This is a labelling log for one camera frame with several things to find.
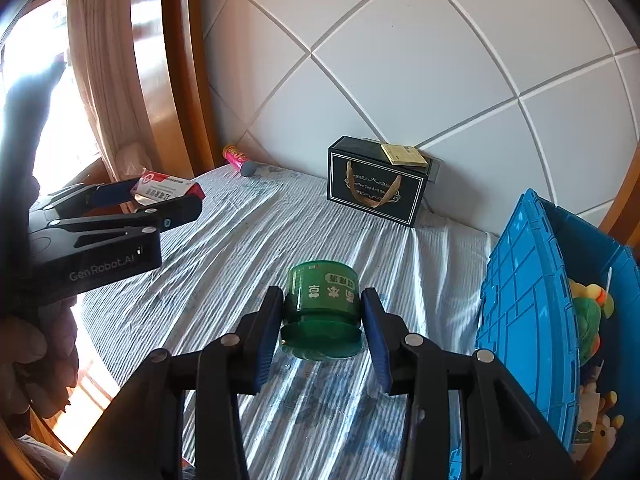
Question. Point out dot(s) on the green jar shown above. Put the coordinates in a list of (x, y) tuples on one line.
[(320, 300)]

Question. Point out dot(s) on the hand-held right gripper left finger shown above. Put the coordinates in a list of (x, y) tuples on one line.
[(265, 345)]

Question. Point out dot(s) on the blue plastic crate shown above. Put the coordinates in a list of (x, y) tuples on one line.
[(525, 310)]

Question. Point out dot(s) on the green yellow orange plush toy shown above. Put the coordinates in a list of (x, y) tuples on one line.
[(587, 320)]

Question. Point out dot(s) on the beige curtain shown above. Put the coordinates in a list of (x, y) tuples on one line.
[(100, 60)]

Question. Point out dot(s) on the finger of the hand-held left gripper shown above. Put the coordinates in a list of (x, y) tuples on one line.
[(115, 194), (175, 210)]

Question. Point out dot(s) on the small white teddy bear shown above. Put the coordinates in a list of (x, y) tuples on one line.
[(607, 430)]

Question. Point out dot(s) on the pink tube grey cap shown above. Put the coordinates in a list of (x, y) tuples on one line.
[(235, 156)]

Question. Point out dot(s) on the red white blue carton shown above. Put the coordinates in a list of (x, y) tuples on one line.
[(170, 187)]

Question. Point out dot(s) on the wooden frame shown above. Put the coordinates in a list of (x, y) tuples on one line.
[(175, 60)]

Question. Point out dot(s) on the grey wall socket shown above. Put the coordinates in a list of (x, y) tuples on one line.
[(434, 170)]

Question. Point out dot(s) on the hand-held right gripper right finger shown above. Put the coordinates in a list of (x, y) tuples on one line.
[(375, 345)]

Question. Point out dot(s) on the flat gold box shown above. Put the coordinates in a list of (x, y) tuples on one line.
[(402, 154)]

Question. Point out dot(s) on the striped bed sheet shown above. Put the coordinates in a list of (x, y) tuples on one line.
[(225, 260)]

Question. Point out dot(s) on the person's left hand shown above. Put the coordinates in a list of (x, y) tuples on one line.
[(35, 350)]

